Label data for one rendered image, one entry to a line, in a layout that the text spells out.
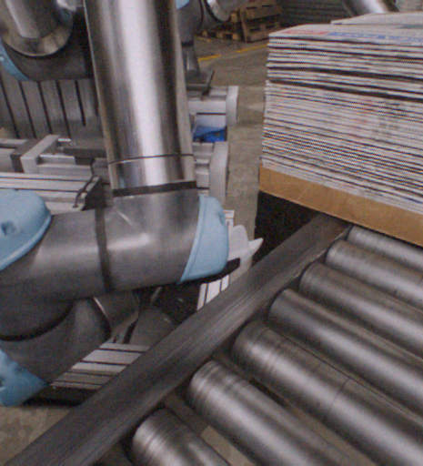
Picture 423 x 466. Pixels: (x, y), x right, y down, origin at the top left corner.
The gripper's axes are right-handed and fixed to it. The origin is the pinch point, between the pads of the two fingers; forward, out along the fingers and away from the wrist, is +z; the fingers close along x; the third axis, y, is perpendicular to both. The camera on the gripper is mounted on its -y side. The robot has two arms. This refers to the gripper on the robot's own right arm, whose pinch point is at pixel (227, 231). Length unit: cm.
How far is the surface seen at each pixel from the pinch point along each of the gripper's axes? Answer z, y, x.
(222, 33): 571, -68, 466
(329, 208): 8.7, 4.5, -11.5
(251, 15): 578, -37, 408
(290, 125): 9.8, 14.4, -3.1
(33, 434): -27, -77, 47
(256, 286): -10.1, 3.0, -12.0
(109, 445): -31.8, 3.0, -13.8
